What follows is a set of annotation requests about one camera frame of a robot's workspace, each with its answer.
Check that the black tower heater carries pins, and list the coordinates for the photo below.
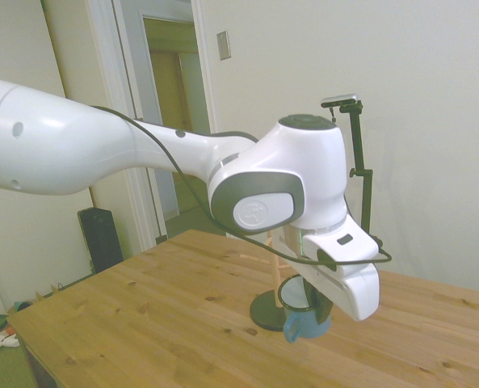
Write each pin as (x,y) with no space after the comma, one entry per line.
(101,238)

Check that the grey exterior camera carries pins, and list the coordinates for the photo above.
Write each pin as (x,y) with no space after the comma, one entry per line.
(340,99)

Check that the white door frame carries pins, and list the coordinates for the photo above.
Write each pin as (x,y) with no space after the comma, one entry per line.
(118,81)

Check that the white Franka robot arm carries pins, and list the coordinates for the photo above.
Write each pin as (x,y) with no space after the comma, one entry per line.
(61,141)

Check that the white floor object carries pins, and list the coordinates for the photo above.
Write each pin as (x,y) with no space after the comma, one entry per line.
(9,340)

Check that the wooden mug tree black base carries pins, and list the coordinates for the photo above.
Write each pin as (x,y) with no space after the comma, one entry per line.
(268,311)

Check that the grey wall switch plate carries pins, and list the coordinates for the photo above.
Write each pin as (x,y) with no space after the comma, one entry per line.
(223,45)

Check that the blue enamel mug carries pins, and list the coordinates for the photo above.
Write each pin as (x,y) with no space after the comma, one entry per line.
(303,327)

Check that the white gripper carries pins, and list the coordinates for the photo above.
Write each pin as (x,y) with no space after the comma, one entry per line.
(356,291)

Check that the black camera stand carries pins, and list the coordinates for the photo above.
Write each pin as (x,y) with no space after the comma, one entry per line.
(364,194)

